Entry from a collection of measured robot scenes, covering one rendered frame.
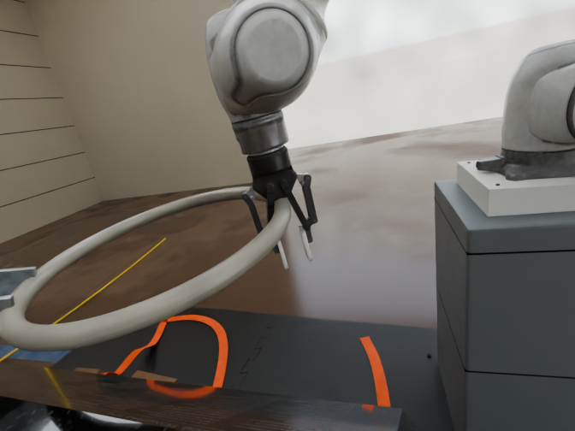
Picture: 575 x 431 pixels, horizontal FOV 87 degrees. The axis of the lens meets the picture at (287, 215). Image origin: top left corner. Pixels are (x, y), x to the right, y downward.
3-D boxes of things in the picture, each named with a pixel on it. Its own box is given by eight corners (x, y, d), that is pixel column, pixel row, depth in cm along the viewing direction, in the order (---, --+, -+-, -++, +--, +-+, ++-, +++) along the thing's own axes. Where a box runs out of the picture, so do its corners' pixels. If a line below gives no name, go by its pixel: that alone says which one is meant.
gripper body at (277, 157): (285, 141, 58) (296, 186, 61) (241, 153, 57) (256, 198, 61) (293, 144, 51) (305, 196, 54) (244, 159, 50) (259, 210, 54)
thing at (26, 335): (-85, 448, 28) (-109, 427, 27) (52, 257, 71) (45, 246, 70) (350, 233, 43) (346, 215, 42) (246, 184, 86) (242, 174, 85)
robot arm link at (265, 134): (230, 123, 56) (240, 155, 58) (231, 126, 48) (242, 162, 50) (277, 109, 57) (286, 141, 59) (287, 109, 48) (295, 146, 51)
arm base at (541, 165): (466, 165, 87) (467, 145, 85) (560, 157, 81) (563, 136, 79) (489, 182, 71) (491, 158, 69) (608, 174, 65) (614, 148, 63)
